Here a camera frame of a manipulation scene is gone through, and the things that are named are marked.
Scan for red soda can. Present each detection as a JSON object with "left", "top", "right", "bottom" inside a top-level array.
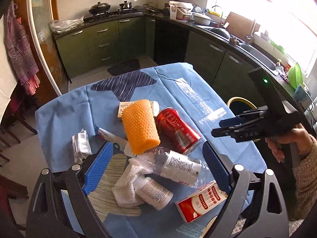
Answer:
[{"left": 155, "top": 107, "right": 202, "bottom": 155}]

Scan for silver foil wrapper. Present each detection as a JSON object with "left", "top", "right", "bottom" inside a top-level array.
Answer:
[{"left": 72, "top": 128, "right": 92, "bottom": 163}]

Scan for white tissue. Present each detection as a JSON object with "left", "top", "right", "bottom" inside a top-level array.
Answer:
[{"left": 112, "top": 153, "right": 154, "bottom": 208}]

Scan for clear plastic water bottle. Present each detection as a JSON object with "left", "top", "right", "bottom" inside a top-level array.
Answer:
[{"left": 132, "top": 147, "right": 213, "bottom": 189}]

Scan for red and white carton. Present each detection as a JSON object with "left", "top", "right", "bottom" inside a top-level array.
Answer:
[{"left": 175, "top": 181, "right": 228, "bottom": 223}]

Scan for orange foam fruit net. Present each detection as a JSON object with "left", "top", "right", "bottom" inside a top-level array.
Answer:
[{"left": 121, "top": 99, "right": 161, "bottom": 155}]

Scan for white snack stick wrapper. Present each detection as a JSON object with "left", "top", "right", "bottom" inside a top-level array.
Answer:
[{"left": 96, "top": 127, "right": 134, "bottom": 157}]

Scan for white pill bottle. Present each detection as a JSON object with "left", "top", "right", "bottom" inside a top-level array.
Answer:
[{"left": 133, "top": 175, "right": 174, "bottom": 211}]

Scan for small white paper box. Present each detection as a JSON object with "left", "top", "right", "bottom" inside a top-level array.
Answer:
[{"left": 117, "top": 101, "right": 159, "bottom": 118}]

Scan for yellow-rimmed blue trash bin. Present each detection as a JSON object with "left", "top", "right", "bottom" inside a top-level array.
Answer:
[{"left": 227, "top": 97, "right": 257, "bottom": 115}]

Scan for green kitchen cabinets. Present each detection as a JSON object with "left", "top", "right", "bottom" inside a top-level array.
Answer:
[{"left": 54, "top": 14, "right": 298, "bottom": 110}]

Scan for person's right hand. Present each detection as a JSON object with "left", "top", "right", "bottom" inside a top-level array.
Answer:
[{"left": 264, "top": 123, "right": 313, "bottom": 164}]

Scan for green plastic colander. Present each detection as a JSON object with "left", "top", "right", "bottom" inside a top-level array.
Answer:
[{"left": 287, "top": 62, "right": 303, "bottom": 89}]

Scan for beige knit right sleeve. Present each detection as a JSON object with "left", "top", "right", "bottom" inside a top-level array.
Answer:
[{"left": 290, "top": 136, "right": 317, "bottom": 220}]

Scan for blue star-print tablecloth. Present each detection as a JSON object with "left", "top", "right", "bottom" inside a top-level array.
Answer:
[{"left": 34, "top": 62, "right": 268, "bottom": 238}]

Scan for steel sink faucet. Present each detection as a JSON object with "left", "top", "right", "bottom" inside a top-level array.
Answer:
[{"left": 245, "top": 19, "right": 256, "bottom": 45}]

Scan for white enamel basin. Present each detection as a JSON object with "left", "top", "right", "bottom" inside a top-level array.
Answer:
[{"left": 193, "top": 13, "right": 212, "bottom": 26}]

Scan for dark floor mat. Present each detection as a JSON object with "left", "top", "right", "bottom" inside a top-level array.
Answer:
[{"left": 107, "top": 59, "right": 140, "bottom": 76}]

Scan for white plastic bucket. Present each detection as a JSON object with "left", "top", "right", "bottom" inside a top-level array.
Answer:
[{"left": 169, "top": 1, "right": 193, "bottom": 22}]

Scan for white cloth on table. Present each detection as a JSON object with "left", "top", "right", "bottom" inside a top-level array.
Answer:
[{"left": 0, "top": 17, "right": 17, "bottom": 120}]

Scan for small steel pot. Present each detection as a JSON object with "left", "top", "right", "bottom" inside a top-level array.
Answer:
[{"left": 119, "top": 1, "right": 132, "bottom": 10}]

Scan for purple checked apron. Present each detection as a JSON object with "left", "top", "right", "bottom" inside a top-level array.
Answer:
[{"left": 5, "top": 1, "right": 40, "bottom": 96}]

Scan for black wok with lid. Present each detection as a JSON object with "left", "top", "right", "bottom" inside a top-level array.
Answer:
[{"left": 89, "top": 2, "right": 111, "bottom": 15}]

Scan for clear plastic bag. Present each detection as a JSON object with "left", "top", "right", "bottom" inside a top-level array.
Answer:
[{"left": 49, "top": 17, "right": 84, "bottom": 34}]

